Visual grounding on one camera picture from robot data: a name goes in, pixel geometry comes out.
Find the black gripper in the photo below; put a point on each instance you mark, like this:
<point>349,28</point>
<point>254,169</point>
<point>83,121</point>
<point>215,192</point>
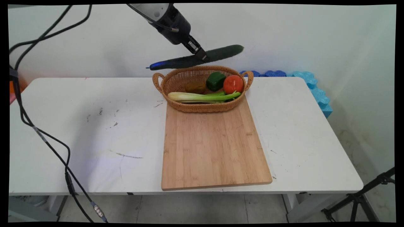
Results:
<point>176,28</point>

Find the dark green cucumber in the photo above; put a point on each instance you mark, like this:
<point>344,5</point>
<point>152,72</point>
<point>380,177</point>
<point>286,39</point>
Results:
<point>224,52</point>

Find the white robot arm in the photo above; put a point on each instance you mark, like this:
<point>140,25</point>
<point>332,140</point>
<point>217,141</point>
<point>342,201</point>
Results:
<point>151,11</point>

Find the green bell pepper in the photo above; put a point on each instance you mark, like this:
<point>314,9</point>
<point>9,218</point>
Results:
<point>215,81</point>

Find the brown potato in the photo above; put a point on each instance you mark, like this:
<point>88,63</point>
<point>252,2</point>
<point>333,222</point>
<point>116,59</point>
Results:
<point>195,87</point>

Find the green celery stalk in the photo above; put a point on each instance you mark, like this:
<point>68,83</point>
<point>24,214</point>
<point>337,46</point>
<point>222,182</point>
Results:
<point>189,96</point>

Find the red tomato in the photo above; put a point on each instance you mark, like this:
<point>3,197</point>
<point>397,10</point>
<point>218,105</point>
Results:
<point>233,84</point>

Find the dark blue foam puzzle mat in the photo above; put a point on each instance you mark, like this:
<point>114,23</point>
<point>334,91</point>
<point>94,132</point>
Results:
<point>256,73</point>
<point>275,73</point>

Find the bamboo cutting board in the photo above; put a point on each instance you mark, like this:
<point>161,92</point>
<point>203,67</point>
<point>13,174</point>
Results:
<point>214,148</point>

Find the cyan foam puzzle mat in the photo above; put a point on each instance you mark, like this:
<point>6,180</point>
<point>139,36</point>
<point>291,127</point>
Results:
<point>320,97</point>

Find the orange object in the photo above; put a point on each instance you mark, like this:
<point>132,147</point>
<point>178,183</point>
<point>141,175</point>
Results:
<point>14,86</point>

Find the white table leg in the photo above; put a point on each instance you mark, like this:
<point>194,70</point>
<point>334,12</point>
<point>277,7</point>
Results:
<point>296,208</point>
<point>56,205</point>

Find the black tripod stand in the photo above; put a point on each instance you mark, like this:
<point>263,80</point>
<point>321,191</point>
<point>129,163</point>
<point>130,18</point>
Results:
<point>356,198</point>

